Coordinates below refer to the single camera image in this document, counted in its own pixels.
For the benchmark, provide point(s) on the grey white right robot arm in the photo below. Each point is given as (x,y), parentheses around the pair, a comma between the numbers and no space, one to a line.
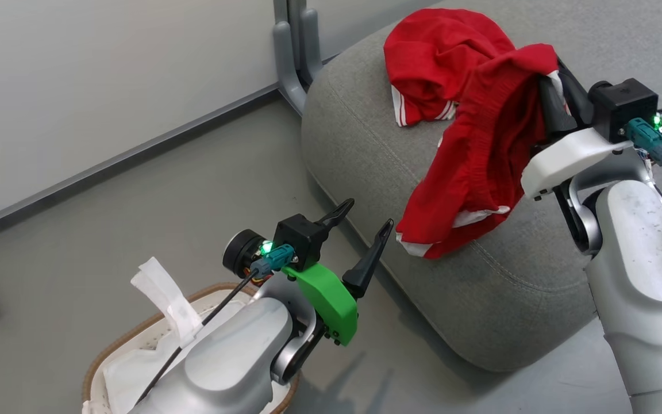
(647,276)

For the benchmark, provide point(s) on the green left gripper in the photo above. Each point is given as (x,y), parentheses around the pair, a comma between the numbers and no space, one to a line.
(331,305)

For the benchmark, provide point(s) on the white cloth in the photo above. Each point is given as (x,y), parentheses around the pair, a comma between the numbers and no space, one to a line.
(130,374)

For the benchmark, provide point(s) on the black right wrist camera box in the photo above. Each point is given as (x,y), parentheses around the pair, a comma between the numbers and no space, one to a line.
(624,106)

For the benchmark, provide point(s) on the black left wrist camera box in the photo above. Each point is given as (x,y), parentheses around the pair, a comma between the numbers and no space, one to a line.
(299,238)

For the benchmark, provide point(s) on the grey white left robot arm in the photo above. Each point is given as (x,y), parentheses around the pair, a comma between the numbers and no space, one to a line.
(233,356)

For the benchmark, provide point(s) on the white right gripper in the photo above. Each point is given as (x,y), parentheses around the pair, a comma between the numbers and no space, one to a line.
(566,158)

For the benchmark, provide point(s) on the white wicker-rimmed laundry basket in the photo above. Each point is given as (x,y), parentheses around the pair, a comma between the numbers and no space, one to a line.
(107,351)

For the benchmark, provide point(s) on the plain grey partition post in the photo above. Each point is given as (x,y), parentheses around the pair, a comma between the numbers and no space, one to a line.
(291,8)

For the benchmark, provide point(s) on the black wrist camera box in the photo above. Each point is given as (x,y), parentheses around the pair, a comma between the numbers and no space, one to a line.
(624,106)
(299,238)

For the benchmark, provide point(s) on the upright grey partition foot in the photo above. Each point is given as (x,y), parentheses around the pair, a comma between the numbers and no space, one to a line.
(291,63)

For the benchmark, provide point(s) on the grey fabric ottoman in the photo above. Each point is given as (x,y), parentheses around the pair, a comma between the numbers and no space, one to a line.
(480,299)

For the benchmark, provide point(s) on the grey partition base rail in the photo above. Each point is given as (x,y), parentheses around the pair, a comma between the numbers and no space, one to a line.
(107,164)

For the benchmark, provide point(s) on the red shorts with white trim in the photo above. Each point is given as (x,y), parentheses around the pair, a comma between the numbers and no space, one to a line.
(480,144)

